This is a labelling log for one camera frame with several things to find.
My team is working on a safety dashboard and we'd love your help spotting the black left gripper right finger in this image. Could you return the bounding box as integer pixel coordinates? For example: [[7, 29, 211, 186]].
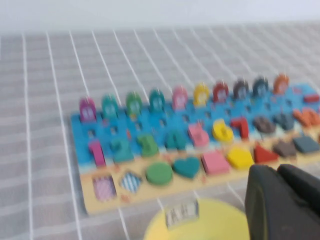
[[276, 163, 320, 214]]

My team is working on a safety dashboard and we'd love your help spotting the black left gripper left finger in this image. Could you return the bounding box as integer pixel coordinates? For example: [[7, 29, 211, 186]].
[[244, 163, 320, 240]]

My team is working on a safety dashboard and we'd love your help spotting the dark blue wooden square piece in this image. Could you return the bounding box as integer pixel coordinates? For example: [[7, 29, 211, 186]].
[[292, 135, 320, 154]]

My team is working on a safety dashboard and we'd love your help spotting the brown wooden star piece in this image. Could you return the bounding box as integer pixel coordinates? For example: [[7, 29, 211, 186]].
[[273, 138, 298, 158]]

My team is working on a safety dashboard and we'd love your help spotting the red wooden triangle piece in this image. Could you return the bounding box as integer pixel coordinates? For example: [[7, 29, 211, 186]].
[[253, 142, 280, 165]]

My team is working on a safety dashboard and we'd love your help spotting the yellow plastic bowl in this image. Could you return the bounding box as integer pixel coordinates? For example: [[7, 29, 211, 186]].
[[143, 197, 251, 240]]

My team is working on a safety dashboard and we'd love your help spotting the yellow wooden pentagon piece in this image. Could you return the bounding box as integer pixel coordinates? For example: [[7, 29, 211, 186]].
[[226, 146, 255, 169]]

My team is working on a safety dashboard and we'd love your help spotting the pink wooden trapezoid piece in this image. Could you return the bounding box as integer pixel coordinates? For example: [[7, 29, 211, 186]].
[[201, 149, 231, 175]]

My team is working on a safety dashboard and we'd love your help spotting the teal wooden heart piece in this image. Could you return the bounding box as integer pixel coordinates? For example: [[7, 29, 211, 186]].
[[172, 156, 202, 179]]

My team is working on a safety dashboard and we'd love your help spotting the green wooden circle piece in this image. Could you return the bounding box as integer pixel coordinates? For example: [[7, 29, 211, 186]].
[[144, 161, 174, 186]]

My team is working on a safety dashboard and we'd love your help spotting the wooden number puzzle board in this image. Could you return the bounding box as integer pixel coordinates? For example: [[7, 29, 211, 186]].
[[69, 79, 320, 216]]

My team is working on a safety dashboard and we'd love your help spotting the dark blue wooden numeral 9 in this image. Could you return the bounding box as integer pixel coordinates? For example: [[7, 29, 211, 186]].
[[274, 111, 296, 131]]

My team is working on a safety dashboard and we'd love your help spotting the orange wooden numeral 10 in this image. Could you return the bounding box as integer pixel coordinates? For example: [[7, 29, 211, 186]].
[[293, 107, 320, 127]]

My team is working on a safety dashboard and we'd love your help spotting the brown wooden numeral 8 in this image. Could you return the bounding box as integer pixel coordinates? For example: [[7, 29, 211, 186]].
[[253, 115, 276, 133]]

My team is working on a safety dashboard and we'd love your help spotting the red wooden minus sign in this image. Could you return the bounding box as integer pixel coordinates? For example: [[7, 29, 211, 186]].
[[304, 93, 320, 103]]

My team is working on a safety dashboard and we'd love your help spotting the red wooden numeral 7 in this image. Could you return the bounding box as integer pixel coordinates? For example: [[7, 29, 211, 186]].
[[230, 116, 251, 138]]

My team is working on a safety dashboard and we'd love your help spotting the yellow wooden numeral 6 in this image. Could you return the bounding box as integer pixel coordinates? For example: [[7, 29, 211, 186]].
[[211, 119, 235, 141]]

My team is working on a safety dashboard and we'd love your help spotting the pink wooden numeral 5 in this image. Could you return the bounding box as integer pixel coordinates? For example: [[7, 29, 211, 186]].
[[187, 122, 210, 147]]

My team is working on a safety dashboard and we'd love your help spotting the orange fish peg number 10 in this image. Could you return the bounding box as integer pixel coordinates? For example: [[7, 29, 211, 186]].
[[272, 74, 290, 95]]

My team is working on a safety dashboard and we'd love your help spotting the dark blue fish peg number 9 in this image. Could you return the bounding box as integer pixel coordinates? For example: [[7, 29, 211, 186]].
[[252, 76, 270, 98]]

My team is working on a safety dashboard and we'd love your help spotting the teal wooden numeral 4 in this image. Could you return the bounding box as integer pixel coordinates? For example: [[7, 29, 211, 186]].
[[164, 128, 188, 151]]

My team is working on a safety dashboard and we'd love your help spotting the brown fish peg number 8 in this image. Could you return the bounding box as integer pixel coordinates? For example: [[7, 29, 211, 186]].
[[232, 78, 250, 101]]

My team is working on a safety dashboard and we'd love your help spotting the red fish peg number 7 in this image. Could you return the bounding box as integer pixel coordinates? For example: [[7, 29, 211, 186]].
[[212, 80, 230, 103]]

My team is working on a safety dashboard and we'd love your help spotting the yellow fish peg number 6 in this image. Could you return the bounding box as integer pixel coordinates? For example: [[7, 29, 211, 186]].
[[193, 83, 210, 107]]

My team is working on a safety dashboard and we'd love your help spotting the green wooden numeral 3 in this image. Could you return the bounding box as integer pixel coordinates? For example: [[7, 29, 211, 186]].
[[136, 133, 160, 157]]

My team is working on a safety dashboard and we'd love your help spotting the pink fish peg number 5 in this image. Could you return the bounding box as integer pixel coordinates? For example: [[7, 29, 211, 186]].
[[171, 85, 189, 111]]

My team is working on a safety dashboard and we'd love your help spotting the teal fish peg number 4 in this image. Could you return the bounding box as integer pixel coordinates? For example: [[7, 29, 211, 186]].
[[148, 89, 166, 115]]

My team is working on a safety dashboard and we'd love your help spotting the teal wooden numeral 2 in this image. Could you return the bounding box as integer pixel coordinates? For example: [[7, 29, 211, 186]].
[[109, 136, 135, 163]]

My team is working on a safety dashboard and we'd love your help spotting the green fish peg number 3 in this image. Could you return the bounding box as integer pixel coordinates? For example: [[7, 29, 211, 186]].
[[124, 91, 143, 118]]

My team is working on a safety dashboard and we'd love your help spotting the magenta wooden numeral 1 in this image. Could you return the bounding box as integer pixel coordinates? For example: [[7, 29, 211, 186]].
[[87, 139, 107, 168]]

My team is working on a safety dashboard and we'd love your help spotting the teal fish peg number 2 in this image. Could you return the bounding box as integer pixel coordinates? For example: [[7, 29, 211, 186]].
[[101, 93, 120, 120]]

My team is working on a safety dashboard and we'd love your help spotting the magenta fish peg number 1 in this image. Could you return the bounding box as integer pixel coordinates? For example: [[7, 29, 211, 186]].
[[78, 96, 97, 123]]

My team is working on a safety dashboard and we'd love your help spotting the grey checked tablecloth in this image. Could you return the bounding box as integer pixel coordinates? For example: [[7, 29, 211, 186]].
[[0, 22, 320, 240]]

